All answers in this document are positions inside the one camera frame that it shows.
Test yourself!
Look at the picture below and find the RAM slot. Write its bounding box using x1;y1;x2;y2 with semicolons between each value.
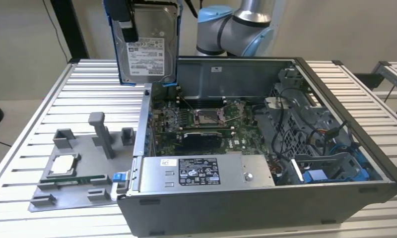
177;125;236;131
177;96;228;104

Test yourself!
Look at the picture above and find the silver power supply unit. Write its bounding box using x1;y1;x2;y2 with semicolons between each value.
138;155;276;194

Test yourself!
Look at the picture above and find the CPU socket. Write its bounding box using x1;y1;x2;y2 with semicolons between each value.
192;108;226;127

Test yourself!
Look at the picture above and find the thin black wall cable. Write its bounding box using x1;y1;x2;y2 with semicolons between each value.
42;0;69;62

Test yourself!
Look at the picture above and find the blue bay clip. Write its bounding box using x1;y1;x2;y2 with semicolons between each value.
302;170;330;183

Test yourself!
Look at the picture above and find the black box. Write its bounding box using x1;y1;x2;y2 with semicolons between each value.
353;73;385;90

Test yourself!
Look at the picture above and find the black graphics card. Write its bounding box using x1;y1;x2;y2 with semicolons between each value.
181;131;224;151

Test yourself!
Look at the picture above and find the green RAM stick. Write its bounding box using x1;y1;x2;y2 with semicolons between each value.
40;175;105;184

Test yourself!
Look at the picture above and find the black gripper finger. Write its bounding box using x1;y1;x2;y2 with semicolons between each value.
113;6;140;42

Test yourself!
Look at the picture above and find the grey disk bay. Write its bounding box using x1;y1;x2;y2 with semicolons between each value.
254;81;385;185

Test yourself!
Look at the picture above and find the hard disk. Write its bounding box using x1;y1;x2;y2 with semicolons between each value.
106;0;182;87

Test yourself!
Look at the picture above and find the black open PC case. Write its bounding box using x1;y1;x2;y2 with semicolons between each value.
117;56;397;238

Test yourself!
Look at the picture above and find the silver CPU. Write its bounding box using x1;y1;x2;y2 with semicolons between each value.
50;156;80;175

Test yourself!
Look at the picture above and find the black upright post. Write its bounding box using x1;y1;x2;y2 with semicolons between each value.
49;0;89;60

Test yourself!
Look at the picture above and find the metal socket cover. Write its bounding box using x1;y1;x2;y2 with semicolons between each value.
221;102;246;120

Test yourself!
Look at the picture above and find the black wire with connector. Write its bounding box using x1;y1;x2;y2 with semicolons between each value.
309;120;350;156

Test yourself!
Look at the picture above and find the blue wire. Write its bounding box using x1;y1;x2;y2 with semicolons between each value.
329;142;361;160

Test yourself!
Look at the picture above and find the aluminium side table frame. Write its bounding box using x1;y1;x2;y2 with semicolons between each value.
372;60;397;100

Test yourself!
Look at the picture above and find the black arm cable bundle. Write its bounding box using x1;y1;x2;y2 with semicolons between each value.
184;0;204;18

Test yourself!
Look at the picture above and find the grey parts rack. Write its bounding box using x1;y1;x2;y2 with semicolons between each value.
28;112;137;213

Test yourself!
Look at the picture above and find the thin locking lever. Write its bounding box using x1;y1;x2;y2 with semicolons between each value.
180;95;197;112

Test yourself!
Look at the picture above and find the green motherboard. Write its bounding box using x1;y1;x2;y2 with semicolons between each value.
150;83;276;159

